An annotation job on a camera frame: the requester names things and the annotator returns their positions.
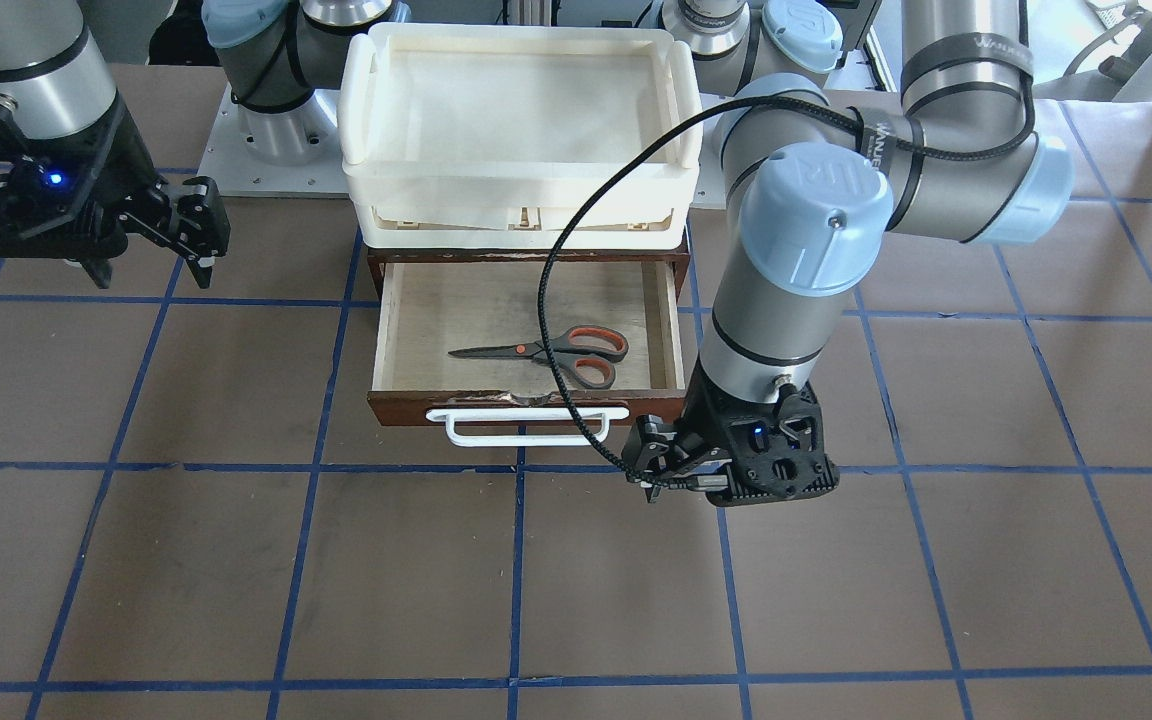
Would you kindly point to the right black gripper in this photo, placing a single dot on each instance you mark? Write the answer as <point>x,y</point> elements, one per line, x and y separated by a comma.
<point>139,196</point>

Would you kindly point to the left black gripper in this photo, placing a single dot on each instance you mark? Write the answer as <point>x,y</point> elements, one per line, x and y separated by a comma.
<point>701,425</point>

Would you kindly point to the grey orange scissors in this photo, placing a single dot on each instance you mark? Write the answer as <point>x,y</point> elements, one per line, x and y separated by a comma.
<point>585,353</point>

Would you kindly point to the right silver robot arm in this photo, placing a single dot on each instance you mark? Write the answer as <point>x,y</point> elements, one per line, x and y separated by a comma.
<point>276,55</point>

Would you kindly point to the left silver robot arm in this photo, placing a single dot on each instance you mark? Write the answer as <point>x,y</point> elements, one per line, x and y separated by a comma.
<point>810,192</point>

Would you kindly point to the white plastic tray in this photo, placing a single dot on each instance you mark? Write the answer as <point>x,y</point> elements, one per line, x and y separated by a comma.
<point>492,137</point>

